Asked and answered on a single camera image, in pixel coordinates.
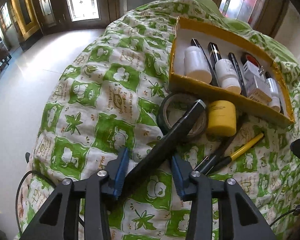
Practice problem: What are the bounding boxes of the green patterned quilt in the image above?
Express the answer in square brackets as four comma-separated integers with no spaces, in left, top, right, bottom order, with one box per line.
[17,0,300,239]

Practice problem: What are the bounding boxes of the white bottle red label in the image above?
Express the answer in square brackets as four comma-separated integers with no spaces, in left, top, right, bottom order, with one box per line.
[215,59,241,94]

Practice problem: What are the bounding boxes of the yellow black pen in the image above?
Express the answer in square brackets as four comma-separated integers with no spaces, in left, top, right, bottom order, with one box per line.
[207,133,264,174]

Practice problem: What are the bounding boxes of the black marker orange ends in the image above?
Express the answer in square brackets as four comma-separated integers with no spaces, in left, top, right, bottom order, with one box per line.
[228,53,247,97]

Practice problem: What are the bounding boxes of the long black pen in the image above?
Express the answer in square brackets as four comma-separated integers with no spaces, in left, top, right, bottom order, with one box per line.
[264,71,285,114]

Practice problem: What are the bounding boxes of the black electrical tape roll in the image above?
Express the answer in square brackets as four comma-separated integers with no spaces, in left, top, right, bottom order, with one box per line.
[241,52,261,68]

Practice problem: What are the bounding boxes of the white medicine box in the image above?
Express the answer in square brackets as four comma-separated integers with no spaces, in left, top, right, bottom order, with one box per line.
[246,76,272,105]

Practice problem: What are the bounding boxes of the white power adapter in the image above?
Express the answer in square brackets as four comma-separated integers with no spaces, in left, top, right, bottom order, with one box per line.
[243,61,266,81]

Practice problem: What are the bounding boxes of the white bottle green label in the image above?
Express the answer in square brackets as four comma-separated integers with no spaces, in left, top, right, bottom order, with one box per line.
[184,46,212,84]

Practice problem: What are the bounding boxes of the small black block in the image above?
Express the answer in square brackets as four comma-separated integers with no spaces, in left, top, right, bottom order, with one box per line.
[191,38,219,87]

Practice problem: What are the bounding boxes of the wooden doors with glass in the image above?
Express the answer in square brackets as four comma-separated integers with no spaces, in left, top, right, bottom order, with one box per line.
[1,0,289,39]

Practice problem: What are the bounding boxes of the large white bottle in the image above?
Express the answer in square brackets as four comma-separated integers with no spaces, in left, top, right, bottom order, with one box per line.
[264,77,282,113]

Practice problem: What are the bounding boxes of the yellow taped foam tray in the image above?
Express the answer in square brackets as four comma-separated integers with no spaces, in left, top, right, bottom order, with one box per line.
[168,17,295,127]

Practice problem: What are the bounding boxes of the long black tube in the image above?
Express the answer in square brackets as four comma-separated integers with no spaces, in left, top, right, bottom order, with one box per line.
[120,99,206,199]

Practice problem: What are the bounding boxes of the short black marker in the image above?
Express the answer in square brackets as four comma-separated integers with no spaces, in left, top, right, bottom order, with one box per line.
[207,42,222,87]

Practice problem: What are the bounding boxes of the black cable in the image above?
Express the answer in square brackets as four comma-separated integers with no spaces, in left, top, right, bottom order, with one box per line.
[14,170,86,235]

